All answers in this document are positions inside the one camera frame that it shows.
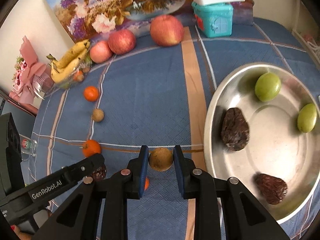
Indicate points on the stemmed tangerine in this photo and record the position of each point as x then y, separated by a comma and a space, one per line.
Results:
90, 147

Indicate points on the pink flower bouquet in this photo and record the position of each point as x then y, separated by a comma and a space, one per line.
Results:
32, 77

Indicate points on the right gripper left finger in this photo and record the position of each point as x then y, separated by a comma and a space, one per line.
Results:
99, 205

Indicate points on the far small tangerine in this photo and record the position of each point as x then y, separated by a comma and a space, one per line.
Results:
91, 93

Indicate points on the small green jujube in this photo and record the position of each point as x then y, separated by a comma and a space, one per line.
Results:
307, 118

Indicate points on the pale pink apple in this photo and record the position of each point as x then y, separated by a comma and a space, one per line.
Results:
100, 52

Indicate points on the large green jujube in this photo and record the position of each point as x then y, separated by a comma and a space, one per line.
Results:
267, 87

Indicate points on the round dark red date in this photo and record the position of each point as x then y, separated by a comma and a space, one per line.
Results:
235, 130

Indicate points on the blue plaid tablecloth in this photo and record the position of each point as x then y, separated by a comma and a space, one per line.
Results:
159, 97

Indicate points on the long dark date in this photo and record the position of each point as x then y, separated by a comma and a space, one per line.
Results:
99, 174

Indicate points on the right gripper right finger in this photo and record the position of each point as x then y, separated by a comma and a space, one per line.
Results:
223, 204

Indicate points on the teal house-shaped box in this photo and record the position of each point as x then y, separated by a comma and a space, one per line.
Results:
214, 20

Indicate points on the wrinkled dark date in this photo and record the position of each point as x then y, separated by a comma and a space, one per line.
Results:
273, 189

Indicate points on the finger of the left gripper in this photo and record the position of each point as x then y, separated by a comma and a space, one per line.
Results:
66, 178

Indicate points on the round steel plate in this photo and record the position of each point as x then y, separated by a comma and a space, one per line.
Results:
276, 146

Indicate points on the large red apple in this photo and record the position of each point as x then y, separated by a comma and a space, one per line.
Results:
166, 30

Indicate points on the clear glass fruit bowl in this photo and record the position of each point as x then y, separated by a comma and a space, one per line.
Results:
70, 77

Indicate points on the flower painting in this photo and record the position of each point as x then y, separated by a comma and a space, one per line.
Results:
97, 19

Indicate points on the banana bunch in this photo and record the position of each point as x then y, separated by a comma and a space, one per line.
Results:
62, 69

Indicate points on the brown longan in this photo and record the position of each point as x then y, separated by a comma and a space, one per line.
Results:
160, 159
97, 115

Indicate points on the large orange tangerine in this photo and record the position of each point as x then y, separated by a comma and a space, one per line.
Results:
146, 183

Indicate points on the middle red apple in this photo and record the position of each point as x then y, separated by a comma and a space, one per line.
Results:
122, 41

